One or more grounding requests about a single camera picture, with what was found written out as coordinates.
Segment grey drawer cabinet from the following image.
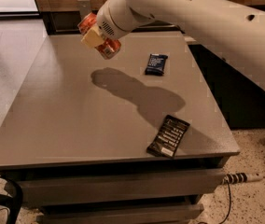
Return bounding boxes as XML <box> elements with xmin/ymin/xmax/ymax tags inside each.
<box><xmin>0</xmin><ymin>32</ymin><xmax>239</xmax><ymax>216</ymax></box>

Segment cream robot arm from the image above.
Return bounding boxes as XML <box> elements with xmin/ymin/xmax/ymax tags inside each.
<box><xmin>78</xmin><ymin>0</ymin><xmax>265</xmax><ymax>90</ymax></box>

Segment grey drawer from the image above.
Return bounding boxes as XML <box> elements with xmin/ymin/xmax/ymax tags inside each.
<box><xmin>37</xmin><ymin>204</ymin><xmax>203</xmax><ymax>224</ymax></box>
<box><xmin>6</xmin><ymin>169</ymin><xmax>224</xmax><ymax>207</ymax></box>

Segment white power strip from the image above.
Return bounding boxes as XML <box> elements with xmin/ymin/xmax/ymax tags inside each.
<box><xmin>222</xmin><ymin>173</ymin><xmax>263</xmax><ymax>184</ymax></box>

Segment left metal bracket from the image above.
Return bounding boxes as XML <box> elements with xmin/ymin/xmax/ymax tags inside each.
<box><xmin>77</xmin><ymin>0</ymin><xmax>91</xmax><ymax>19</ymax></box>

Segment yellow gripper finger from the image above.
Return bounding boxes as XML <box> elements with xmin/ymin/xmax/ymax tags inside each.
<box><xmin>81</xmin><ymin>25</ymin><xmax>105</xmax><ymax>48</ymax></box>

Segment dark blue snack packet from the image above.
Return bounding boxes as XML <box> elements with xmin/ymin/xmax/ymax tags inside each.
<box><xmin>145</xmin><ymin>54</ymin><xmax>168</xmax><ymax>76</ymax></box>

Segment red coke can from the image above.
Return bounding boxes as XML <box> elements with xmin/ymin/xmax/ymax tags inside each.
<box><xmin>77</xmin><ymin>13</ymin><xmax>121</xmax><ymax>60</ymax></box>

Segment grey side shelf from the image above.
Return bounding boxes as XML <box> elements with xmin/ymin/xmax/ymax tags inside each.
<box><xmin>184</xmin><ymin>35</ymin><xmax>198</xmax><ymax>45</ymax></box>

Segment lower grey drawer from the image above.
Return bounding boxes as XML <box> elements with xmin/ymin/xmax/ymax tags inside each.
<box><xmin>37</xmin><ymin>204</ymin><xmax>203</xmax><ymax>224</ymax></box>

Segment black power cable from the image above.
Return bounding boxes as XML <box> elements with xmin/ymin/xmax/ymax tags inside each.
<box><xmin>197</xmin><ymin>181</ymin><xmax>233</xmax><ymax>224</ymax></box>

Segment upper grey drawer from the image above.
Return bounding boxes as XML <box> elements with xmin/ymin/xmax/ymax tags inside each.
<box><xmin>6</xmin><ymin>169</ymin><xmax>224</xmax><ymax>207</ymax></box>

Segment black snack bar wrapper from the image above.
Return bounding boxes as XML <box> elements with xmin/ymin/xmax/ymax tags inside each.
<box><xmin>146</xmin><ymin>115</ymin><xmax>190</xmax><ymax>159</ymax></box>

